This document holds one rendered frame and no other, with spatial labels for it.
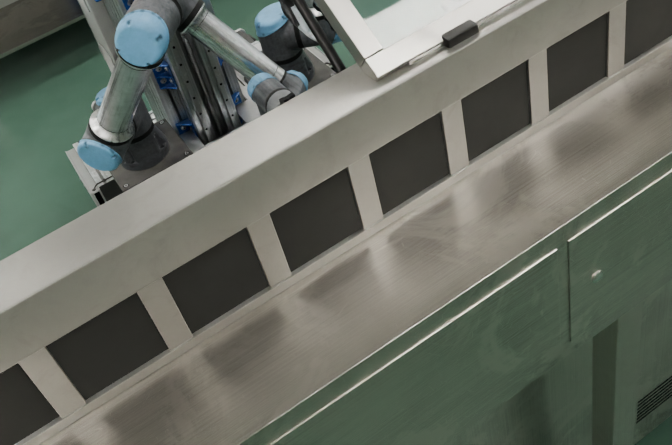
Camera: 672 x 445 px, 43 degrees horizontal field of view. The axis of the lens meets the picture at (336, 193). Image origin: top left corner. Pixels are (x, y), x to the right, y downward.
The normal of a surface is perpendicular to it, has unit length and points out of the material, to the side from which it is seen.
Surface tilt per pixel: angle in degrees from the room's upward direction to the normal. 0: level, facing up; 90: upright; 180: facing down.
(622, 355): 90
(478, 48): 90
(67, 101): 0
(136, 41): 84
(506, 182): 0
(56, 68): 0
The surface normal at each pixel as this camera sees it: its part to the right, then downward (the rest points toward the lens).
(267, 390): -0.20, -0.71
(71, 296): 0.53, 0.50
